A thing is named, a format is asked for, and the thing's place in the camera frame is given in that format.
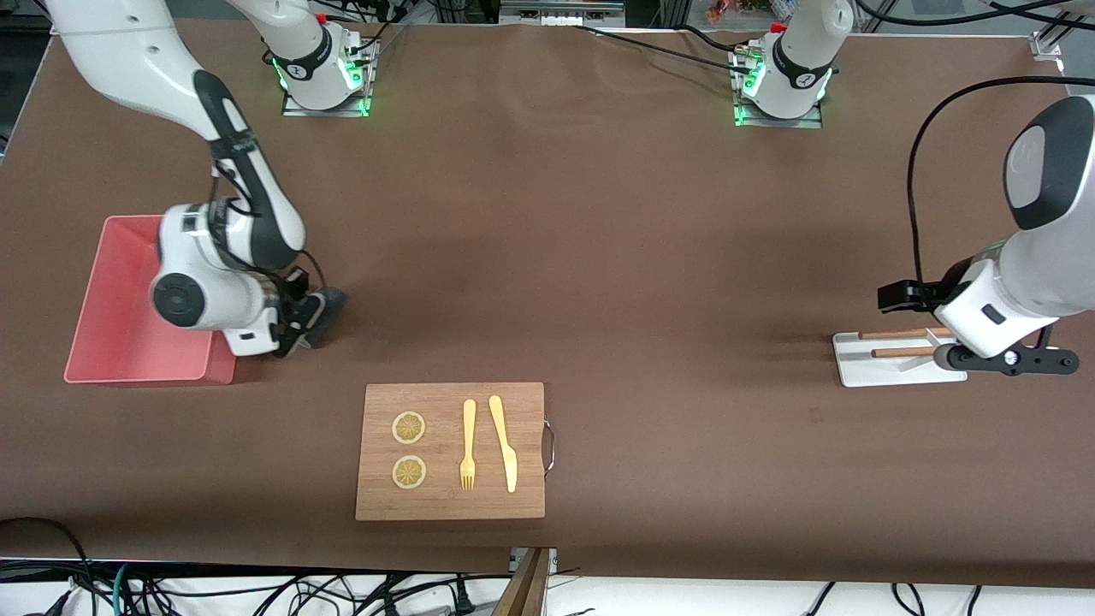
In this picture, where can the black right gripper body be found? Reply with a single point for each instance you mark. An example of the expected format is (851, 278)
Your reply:
(309, 313)

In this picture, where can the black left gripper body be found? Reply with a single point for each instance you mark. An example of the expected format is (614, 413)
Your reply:
(926, 294)

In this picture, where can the grey cloth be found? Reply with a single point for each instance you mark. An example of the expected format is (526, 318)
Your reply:
(329, 312)

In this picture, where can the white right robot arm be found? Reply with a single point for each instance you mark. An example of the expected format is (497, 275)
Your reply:
(128, 60)

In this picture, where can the white rack base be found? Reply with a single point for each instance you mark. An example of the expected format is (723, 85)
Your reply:
(864, 372)

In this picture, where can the lemon slice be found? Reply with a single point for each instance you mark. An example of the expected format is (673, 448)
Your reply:
(409, 472)
(409, 428)

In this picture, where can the wooden cutting board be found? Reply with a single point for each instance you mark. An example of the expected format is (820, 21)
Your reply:
(440, 402)

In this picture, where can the pink plastic bin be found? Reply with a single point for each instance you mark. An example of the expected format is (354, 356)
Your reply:
(111, 325)

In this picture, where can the yellow plastic fork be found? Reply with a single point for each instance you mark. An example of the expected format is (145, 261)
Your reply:
(469, 419)

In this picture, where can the yellow plastic knife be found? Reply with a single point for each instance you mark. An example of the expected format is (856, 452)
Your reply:
(510, 466)

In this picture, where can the aluminium corner profile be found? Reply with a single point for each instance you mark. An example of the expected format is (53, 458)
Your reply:
(1048, 43)

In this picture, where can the black power plug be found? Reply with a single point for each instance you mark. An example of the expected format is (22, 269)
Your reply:
(462, 599)

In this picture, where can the small orange object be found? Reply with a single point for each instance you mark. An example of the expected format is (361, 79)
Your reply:
(723, 10)

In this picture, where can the wooden plank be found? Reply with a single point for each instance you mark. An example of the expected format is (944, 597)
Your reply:
(523, 590)

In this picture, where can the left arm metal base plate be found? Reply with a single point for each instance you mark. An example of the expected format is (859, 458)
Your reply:
(808, 123)

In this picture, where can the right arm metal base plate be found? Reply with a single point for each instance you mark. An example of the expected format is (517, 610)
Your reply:
(295, 110)

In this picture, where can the small metal bracket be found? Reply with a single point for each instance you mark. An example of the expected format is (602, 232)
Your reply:
(553, 560)

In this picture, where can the aluminium frame bar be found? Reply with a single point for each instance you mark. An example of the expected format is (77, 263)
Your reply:
(556, 15)

